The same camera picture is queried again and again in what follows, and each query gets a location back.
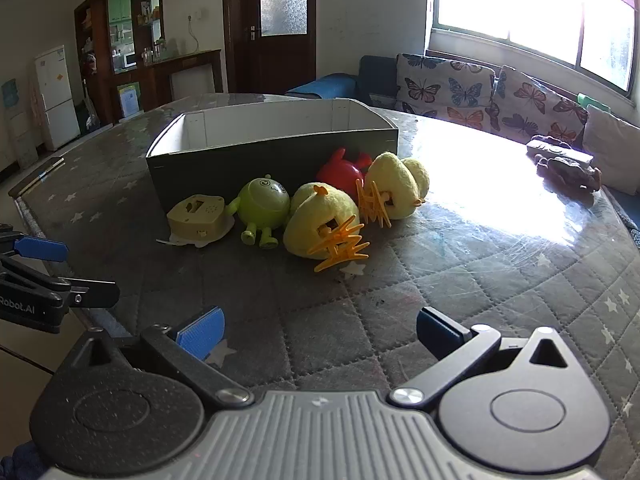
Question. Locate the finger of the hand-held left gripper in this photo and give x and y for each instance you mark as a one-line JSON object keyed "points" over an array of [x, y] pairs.
{"points": [[95, 294], [40, 249]]}

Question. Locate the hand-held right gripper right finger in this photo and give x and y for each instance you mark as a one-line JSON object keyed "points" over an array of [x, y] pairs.
{"points": [[436, 330]]}

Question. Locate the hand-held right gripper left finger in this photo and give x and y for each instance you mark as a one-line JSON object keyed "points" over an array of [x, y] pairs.
{"points": [[202, 334]]}

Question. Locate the toy with white frill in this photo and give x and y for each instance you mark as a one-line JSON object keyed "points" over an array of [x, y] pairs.
{"points": [[195, 215]]}

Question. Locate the green one-eyed monster toy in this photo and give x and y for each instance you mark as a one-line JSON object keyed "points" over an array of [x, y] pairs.
{"points": [[262, 205]]}

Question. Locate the yellow plush chick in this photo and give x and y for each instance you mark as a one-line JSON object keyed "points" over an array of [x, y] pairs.
{"points": [[315, 220], [395, 180]]}

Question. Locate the grey cardboard box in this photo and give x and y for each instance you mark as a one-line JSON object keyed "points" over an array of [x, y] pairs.
{"points": [[250, 165]]}

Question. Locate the red monster toy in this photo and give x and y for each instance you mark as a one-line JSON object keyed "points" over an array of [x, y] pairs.
{"points": [[337, 172]]}

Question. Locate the dark notebook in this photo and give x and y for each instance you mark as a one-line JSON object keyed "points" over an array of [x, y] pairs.
{"points": [[35, 176]]}

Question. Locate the dark blue knit clothing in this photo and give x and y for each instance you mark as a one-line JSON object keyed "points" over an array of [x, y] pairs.
{"points": [[17, 460]]}

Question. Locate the white refrigerator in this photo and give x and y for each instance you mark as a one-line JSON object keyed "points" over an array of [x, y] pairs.
{"points": [[55, 95]]}

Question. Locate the printed paper sign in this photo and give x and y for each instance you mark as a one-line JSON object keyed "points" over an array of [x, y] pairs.
{"points": [[128, 100]]}

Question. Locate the brown lumpy object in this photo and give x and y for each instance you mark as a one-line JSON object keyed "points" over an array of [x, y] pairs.
{"points": [[570, 176]]}

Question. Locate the white microwave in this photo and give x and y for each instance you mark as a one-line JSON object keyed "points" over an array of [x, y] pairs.
{"points": [[130, 61]]}

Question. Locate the wooden counter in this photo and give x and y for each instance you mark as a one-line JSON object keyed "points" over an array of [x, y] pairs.
{"points": [[160, 75]]}

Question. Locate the grey remote control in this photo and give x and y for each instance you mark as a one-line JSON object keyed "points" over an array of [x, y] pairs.
{"points": [[555, 150]]}

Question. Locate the wooden display cabinet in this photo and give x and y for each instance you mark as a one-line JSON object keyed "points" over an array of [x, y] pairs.
{"points": [[97, 25]]}

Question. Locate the white cushion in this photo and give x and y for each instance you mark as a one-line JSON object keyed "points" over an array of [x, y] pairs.
{"points": [[612, 145]]}

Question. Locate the blue sofa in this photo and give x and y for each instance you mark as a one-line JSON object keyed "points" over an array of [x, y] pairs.
{"points": [[377, 80]]}

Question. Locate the blue cloth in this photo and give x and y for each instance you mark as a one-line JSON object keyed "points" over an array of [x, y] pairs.
{"points": [[325, 87]]}

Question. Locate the green object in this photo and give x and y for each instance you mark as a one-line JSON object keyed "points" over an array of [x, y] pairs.
{"points": [[592, 101]]}

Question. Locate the wooden door with glass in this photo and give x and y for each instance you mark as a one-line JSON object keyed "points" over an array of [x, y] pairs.
{"points": [[245, 60]]}

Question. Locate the window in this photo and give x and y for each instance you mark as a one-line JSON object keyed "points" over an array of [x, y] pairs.
{"points": [[525, 0]]}

